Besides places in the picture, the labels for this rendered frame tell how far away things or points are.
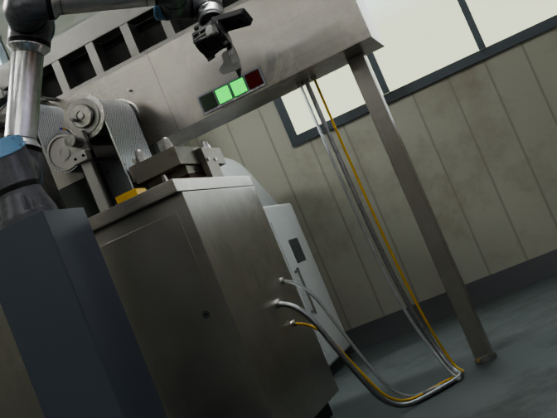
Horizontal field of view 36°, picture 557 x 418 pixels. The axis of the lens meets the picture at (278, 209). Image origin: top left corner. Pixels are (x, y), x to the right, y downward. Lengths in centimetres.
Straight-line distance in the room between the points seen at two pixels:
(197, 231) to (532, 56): 262
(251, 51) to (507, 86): 194
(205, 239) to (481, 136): 243
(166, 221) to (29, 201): 42
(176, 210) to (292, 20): 86
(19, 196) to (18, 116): 29
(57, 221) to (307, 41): 117
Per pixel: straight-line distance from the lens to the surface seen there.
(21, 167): 223
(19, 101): 242
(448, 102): 461
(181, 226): 242
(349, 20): 291
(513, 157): 458
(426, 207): 299
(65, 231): 217
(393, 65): 464
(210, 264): 240
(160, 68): 311
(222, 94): 300
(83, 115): 283
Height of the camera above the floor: 55
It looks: 4 degrees up
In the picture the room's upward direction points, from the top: 23 degrees counter-clockwise
